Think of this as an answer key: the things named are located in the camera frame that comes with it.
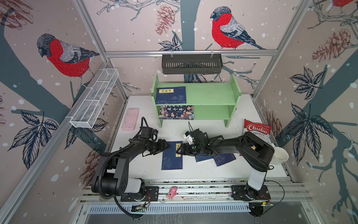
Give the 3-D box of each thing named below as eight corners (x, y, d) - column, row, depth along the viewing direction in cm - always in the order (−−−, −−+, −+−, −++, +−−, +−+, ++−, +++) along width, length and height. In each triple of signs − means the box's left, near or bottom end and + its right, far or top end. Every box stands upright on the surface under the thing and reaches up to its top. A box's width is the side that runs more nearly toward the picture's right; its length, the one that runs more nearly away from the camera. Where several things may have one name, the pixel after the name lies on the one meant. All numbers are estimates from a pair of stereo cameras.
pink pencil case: (122, 130, 103) (120, 128, 100) (128, 110, 115) (127, 108, 112) (134, 130, 103) (133, 128, 100) (140, 110, 115) (139, 108, 112)
